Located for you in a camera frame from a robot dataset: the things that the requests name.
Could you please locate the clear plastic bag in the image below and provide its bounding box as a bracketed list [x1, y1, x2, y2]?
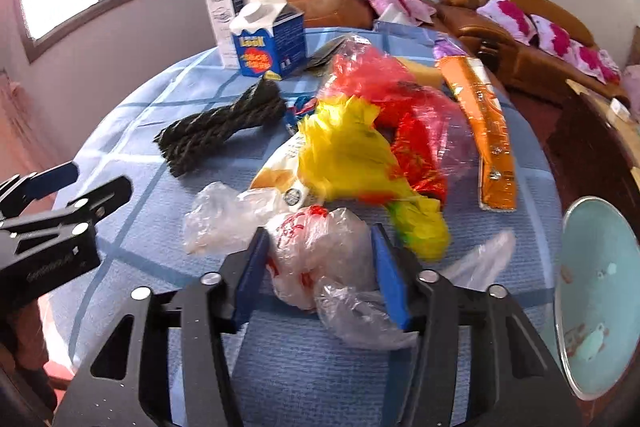
[183, 181, 288, 254]

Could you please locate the white plastic bag red print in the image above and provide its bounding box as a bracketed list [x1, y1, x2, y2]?
[266, 205, 376, 311]

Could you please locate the yellow plastic bag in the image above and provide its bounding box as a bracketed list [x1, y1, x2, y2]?
[297, 95, 450, 262]

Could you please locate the blue orange snack wrapper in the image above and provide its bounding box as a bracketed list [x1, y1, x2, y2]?
[283, 95, 318, 135]

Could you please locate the yellow sponge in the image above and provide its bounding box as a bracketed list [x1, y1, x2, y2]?
[397, 57, 445, 89]

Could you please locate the orange foil snack wrapper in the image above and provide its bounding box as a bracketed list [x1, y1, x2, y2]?
[437, 55, 518, 212]

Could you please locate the purple foil wrapper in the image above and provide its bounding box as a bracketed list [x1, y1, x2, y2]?
[433, 32, 469, 61]

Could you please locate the teal enamel trash bucket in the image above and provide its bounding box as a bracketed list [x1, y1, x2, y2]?
[554, 196, 639, 401]

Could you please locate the blue plaid tablecloth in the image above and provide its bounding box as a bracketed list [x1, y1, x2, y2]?
[46, 26, 569, 427]

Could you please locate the red patterned foil bag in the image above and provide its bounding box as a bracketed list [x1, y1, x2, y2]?
[392, 114, 447, 205]

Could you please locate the dark foil packet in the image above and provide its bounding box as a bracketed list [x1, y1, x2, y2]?
[303, 35, 348, 72]

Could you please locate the blue milk carton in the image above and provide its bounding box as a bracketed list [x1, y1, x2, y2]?
[229, 0, 307, 78]

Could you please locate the white paper box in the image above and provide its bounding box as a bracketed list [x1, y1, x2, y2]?
[205, 0, 244, 69]

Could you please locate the dark wood coffee table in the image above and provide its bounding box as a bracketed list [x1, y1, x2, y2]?
[547, 80, 639, 232]

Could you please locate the orange leather three-seat sofa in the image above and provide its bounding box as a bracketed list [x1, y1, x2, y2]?
[438, 0, 630, 105]

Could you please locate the pink floral cushion left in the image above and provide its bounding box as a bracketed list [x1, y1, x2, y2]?
[476, 0, 537, 46]

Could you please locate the pink floral cushion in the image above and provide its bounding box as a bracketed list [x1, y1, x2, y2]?
[572, 41, 620, 84]
[476, 0, 537, 46]
[530, 14, 578, 66]

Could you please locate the pink floral cushion middle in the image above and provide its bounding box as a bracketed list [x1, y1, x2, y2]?
[530, 14, 578, 66]

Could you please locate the pink floral cushion right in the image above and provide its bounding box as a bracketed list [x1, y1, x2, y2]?
[572, 41, 620, 84]

